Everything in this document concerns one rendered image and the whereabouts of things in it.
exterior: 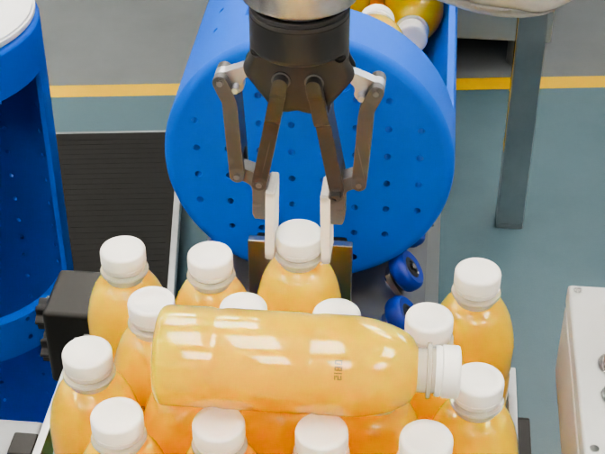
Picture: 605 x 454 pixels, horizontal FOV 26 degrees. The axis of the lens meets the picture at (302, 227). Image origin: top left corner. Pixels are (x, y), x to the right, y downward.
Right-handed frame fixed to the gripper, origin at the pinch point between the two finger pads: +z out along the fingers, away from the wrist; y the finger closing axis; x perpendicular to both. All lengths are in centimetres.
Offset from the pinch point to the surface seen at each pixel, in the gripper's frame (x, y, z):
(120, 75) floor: -215, 77, 120
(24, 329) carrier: -45, 44, 57
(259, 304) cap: 6.3, 2.5, 4.2
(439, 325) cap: 7.1, -12.1, 4.1
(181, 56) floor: -227, 62, 120
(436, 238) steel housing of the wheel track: -39, -12, 31
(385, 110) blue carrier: -18.6, -5.8, 0.6
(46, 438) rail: 9.9, 20.9, 18.4
